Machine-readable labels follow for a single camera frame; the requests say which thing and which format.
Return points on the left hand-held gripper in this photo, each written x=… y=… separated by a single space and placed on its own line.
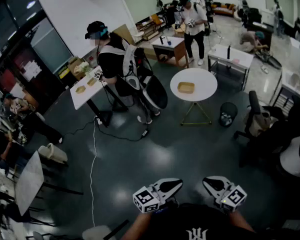
x=146 y=200

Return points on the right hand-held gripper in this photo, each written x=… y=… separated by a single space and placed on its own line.
x=233 y=197

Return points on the person's right forearm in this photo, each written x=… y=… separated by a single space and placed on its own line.
x=241 y=221

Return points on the person's left forearm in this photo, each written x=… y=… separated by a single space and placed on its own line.
x=136 y=225

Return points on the person's black t-shirt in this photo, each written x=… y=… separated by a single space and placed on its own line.
x=190 y=219

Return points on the crumpled clear plastic bottle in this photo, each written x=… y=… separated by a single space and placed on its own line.
x=226 y=116

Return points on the beige bag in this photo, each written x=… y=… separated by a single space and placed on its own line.
x=258 y=121

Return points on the black mesh waste bin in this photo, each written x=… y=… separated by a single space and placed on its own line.
x=228 y=109

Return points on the white black office chair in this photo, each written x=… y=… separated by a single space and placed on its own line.
x=292 y=156

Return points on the light grey chair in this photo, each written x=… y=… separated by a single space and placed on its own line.
x=97 y=232

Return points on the white power strip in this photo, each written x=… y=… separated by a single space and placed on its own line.
x=98 y=120

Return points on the round white table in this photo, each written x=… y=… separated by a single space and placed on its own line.
x=202 y=81

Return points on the cream plastic chair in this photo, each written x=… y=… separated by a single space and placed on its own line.
x=52 y=154

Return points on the white rectangular table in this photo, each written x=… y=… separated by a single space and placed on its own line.
x=86 y=96

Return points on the pink sponge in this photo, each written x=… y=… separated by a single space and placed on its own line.
x=236 y=60

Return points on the white sink cabinet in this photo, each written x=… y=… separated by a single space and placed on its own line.
x=293 y=80

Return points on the black faucet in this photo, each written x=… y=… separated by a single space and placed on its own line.
x=162 y=39
x=228 y=51

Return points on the clear glass with sticks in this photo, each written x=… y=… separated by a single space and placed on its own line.
x=213 y=49

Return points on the grey marble table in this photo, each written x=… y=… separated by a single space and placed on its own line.
x=30 y=181

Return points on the white flower bouquet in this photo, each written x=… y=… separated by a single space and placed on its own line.
x=83 y=66

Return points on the cardboard box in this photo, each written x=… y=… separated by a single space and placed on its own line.
x=73 y=67

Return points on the round white stool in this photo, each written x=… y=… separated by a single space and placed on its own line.
x=139 y=34

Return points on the low wooden table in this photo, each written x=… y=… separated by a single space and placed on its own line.
x=179 y=29

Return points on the wooden shelf rack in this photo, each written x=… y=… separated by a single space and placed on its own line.
x=147 y=30

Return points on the wooden board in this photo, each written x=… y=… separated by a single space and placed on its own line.
x=122 y=32

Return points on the yellow wooden chair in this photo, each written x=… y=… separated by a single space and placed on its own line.
x=156 y=20

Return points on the orange sofa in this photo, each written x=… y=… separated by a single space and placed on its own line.
x=223 y=9

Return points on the black coat rack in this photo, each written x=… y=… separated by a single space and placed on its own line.
x=159 y=0

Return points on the white table black frame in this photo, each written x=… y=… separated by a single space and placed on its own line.
x=240 y=56

